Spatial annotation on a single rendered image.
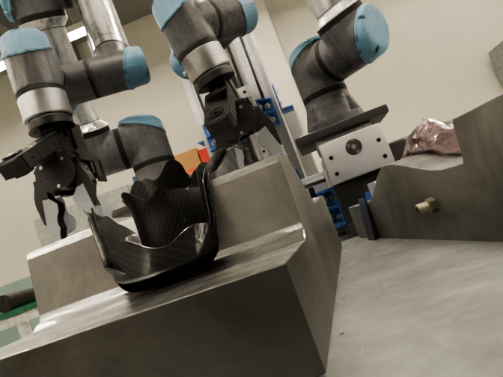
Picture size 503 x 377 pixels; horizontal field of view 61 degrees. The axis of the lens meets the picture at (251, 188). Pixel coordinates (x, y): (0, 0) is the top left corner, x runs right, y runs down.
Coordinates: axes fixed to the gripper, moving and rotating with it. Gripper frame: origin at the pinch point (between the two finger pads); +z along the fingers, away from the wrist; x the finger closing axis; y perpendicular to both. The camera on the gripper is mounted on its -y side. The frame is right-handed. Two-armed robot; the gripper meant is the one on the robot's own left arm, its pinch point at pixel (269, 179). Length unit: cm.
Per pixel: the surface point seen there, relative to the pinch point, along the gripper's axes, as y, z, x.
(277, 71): 510, -106, 1
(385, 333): -45.9, 9.5, -8.8
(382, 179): -13.5, 6.6, -15.0
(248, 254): -37.4, 3.3, -1.6
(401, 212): -15.8, 11.0, -14.9
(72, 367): -48.5, 2.5, 7.8
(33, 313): 192, 7, 229
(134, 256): -38.2, -1.1, 6.7
